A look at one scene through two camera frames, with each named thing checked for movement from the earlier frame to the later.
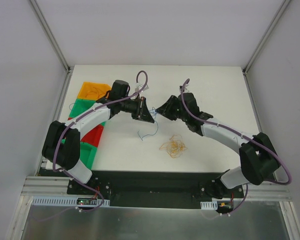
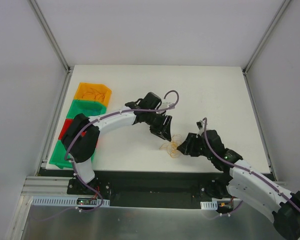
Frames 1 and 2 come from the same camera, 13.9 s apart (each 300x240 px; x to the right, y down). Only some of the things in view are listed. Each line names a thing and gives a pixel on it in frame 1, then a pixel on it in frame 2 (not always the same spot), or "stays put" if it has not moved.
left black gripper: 140,108 → 159,122
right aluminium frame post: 264,37 stays put
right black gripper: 174,108 → 196,145
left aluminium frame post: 56,44 stays put
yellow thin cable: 175,147 stays put
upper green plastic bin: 81,104 stays put
